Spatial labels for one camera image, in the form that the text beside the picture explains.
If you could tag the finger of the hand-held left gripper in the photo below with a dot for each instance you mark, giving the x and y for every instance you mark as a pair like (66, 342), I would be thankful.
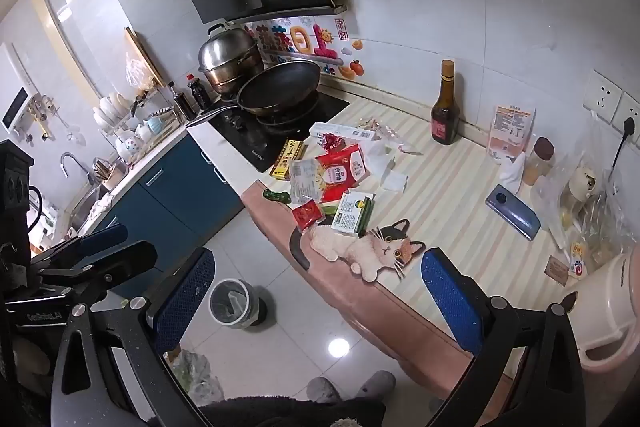
(125, 257)
(100, 237)

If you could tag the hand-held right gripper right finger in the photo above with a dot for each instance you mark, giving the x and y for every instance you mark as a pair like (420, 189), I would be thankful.
(450, 302)

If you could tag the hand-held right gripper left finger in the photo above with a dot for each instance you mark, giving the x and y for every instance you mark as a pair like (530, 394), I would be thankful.
(185, 297)

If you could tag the round trash bin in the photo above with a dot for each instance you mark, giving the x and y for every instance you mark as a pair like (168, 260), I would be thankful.
(252, 307)

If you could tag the red and white packet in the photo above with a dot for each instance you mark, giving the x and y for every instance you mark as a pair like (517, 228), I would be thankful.
(347, 169)

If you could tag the yellow cardboard box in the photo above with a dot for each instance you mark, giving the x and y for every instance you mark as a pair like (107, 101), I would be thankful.
(289, 159)

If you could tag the stainless steel sink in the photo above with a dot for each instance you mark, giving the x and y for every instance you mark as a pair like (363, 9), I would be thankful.
(87, 207)

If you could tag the clear bin liner bag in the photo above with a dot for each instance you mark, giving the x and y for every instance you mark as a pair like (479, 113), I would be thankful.
(227, 302)

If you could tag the chrome faucet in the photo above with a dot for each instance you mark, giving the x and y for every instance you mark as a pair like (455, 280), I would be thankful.
(67, 159)

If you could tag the blue kitchen cabinet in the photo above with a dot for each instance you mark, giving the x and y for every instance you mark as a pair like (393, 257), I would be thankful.
(175, 197)

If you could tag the plastic bag of greens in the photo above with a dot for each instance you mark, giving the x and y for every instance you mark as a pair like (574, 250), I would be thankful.
(195, 377)

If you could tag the white dotted bowl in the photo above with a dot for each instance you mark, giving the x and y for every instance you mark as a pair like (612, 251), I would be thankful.
(127, 145)

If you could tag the metal dish rack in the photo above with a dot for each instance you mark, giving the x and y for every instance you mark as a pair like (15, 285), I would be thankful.
(150, 142)

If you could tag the blue grey smartphone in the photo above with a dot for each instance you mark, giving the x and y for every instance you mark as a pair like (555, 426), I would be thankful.
(515, 214)

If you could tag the small brown card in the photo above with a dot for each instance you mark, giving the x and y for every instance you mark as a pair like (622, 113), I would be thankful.
(555, 268)

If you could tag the grey fuzzy slipper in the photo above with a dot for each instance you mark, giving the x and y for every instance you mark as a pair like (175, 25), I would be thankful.
(372, 384)
(322, 389)

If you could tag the blue patterned bowl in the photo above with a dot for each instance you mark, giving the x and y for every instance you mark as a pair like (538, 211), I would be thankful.
(155, 124)

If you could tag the stack of white bowls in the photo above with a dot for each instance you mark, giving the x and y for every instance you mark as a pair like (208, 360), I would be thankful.
(107, 108)

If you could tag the green and white carton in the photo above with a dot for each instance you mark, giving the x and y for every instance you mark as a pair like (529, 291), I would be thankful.
(352, 213)

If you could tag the flat white tissue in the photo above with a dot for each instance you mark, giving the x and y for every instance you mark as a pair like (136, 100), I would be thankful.
(394, 179)

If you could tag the small yellow white packet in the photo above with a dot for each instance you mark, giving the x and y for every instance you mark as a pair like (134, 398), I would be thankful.
(578, 259)

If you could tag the small green object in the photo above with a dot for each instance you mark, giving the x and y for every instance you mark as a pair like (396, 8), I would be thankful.
(277, 196)

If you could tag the crumpled white tissue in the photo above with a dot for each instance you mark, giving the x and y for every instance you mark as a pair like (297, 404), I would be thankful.
(512, 174)

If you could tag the small red packet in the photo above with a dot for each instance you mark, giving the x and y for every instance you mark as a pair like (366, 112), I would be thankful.
(307, 214)

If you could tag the clear plastic bag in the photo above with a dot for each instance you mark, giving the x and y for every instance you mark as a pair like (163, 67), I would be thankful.
(575, 207)

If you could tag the person's dark fuzzy pants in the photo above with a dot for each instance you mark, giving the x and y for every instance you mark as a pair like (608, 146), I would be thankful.
(290, 414)

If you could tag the cream electric kettle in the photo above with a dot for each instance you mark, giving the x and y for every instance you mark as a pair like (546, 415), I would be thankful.
(610, 307)

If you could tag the clear noodle packet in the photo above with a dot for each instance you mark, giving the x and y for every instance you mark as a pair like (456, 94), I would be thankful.
(305, 179)

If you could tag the black glass gas stove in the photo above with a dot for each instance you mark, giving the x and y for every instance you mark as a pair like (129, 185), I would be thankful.
(250, 142)

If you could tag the spice jar brown lid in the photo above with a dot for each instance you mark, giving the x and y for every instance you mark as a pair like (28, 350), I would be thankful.
(539, 157)

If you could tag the soy sauce bottle red cap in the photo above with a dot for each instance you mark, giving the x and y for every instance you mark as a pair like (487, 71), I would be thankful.
(198, 93)

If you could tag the orange and white pouch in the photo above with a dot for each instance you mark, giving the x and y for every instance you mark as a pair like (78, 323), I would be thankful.
(510, 129)

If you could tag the clear candy wrappers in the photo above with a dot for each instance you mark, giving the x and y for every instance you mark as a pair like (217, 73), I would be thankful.
(387, 129)

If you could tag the tall dark glass bottle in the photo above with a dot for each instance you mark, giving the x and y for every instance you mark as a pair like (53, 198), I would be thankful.
(445, 117)

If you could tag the wooden cutting board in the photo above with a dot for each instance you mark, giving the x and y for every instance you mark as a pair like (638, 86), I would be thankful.
(144, 54)

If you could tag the red foil wrapper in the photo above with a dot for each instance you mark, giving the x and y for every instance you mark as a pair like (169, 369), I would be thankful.
(331, 142)

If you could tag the flat white box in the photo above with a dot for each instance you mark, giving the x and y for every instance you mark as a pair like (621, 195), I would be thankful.
(345, 132)

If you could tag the stainless steel steamer pot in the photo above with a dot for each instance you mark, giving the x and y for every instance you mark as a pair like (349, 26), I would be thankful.
(230, 52)

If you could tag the dark metal wok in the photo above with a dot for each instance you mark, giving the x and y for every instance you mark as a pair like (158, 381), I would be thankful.
(280, 87)

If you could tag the black power plug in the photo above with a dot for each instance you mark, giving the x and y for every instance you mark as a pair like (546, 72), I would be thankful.
(628, 127)

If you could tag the white wall appliance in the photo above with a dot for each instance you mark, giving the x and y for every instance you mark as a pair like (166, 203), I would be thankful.
(15, 108)

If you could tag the white wall socket panel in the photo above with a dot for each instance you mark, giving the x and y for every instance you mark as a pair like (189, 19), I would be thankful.
(602, 94)

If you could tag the colourful wall stickers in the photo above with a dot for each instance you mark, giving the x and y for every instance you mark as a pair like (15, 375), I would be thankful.
(305, 39)

